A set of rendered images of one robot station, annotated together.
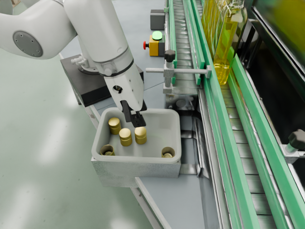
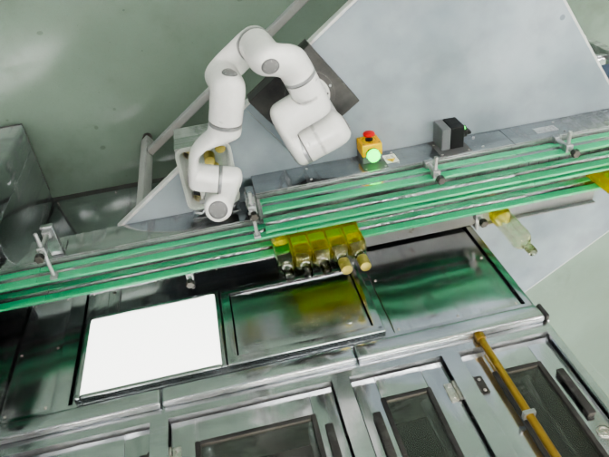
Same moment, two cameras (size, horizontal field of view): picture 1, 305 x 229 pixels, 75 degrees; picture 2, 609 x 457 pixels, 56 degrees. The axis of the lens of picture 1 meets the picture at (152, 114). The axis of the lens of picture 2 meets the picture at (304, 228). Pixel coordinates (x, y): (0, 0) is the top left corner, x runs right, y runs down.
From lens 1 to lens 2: 158 cm
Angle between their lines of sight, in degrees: 49
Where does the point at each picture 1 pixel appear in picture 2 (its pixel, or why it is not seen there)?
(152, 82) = not seen: hidden behind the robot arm
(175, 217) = (159, 200)
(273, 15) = (309, 285)
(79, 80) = (272, 90)
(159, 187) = (177, 186)
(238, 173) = (169, 255)
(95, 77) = not seen: hidden behind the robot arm
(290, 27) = (280, 293)
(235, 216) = (154, 249)
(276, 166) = (181, 270)
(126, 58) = not seen: hidden behind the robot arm
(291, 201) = (163, 274)
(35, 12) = (200, 187)
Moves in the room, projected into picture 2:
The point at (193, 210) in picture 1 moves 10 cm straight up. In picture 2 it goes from (167, 210) to (167, 226)
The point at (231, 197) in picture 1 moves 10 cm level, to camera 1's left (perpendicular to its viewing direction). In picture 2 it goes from (163, 247) to (154, 222)
